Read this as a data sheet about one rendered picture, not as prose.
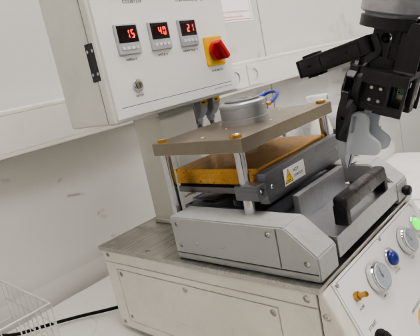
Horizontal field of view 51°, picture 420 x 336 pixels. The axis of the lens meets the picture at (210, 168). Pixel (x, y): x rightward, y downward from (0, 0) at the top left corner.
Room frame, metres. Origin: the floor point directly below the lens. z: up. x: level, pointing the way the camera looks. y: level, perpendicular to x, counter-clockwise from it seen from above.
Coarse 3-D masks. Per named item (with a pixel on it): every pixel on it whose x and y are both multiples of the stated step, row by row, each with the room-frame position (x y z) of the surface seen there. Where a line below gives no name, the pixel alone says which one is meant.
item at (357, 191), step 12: (372, 168) 0.66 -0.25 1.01; (384, 168) 0.66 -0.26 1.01; (360, 180) 0.61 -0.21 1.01; (372, 180) 0.62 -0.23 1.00; (384, 180) 0.65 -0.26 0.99; (348, 192) 0.57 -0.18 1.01; (360, 192) 0.59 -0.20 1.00; (336, 204) 0.56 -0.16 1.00; (348, 204) 0.56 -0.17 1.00; (336, 216) 0.56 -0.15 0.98; (348, 216) 0.55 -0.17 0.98
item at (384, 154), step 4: (392, 144) 1.66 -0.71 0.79; (388, 148) 1.63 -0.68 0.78; (392, 148) 1.66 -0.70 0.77; (380, 152) 1.58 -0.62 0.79; (384, 152) 1.60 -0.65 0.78; (388, 152) 1.63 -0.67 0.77; (392, 152) 1.65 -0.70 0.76; (356, 156) 1.57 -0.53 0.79; (376, 156) 1.55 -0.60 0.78; (380, 156) 1.57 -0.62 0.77; (384, 156) 1.60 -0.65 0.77; (388, 156) 1.62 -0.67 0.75
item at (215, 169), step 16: (272, 144) 0.76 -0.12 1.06; (288, 144) 0.73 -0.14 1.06; (304, 144) 0.71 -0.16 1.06; (208, 160) 0.74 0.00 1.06; (224, 160) 0.71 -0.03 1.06; (256, 160) 0.66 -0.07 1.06; (272, 160) 0.64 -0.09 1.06; (192, 176) 0.70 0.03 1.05; (208, 176) 0.67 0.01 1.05; (224, 176) 0.65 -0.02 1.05; (208, 192) 0.68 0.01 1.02; (224, 192) 0.66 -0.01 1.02
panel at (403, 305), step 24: (408, 216) 0.68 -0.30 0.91; (384, 240) 0.61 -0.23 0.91; (360, 264) 0.55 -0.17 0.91; (408, 264) 0.61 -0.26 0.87; (336, 288) 0.50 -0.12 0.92; (360, 288) 0.52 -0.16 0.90; (408, 288) 0.58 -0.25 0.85; (360, 312) 0.50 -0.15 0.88; (384, 312) 0.52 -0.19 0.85; (408, 312) 0.55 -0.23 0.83
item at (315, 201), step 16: (336, 176) 0.69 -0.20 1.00; (304, 192) 0.61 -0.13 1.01; (320, 192) 0.65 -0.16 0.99; (336, 192) 0.68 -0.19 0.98; (384, 192) 0.65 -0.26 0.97; (304, 208) 0.61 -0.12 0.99; (320, 208) 0.64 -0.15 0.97; (368, 208) 0.60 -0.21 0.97; (384, 208) 0.64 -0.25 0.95; (320, 224) 0.58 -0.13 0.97; (352, 224) 0.56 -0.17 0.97; (368, 224) 0.60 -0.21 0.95; (336, 240) 0.53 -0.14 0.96; (352, 240) 0.56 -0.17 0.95
